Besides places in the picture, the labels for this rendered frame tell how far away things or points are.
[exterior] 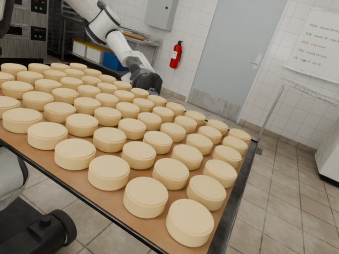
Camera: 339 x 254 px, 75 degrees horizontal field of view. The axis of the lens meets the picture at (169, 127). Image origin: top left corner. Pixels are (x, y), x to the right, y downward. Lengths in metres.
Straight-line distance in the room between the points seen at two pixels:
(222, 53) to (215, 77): 0.44
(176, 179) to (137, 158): 0.06
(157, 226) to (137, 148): 0.12
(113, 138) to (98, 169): 0.08
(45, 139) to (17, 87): 0.19
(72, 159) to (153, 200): 0.11
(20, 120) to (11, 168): 0.57
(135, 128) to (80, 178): 0.14
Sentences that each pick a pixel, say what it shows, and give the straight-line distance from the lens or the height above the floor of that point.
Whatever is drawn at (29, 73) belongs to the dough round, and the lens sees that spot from 0.59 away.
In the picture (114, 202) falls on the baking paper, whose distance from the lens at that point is 0.27.
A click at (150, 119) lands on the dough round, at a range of 0.44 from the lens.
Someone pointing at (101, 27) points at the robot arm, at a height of 1.13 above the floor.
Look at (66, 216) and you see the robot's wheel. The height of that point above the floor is 0.20.
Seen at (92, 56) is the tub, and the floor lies 0.32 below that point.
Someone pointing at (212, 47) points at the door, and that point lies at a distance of 4.18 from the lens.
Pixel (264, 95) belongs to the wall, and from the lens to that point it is 4.00.
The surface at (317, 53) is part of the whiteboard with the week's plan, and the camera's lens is 3.96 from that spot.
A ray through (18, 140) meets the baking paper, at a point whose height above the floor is 1.00.
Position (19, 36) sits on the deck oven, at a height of 0.47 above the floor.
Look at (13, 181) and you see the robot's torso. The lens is 0.95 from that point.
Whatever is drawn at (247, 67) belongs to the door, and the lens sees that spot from 4.03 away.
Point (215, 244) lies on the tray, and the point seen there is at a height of 1.00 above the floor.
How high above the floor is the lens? 1.19
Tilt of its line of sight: 23 degrees down
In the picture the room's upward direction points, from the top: 16 degrees clockwise
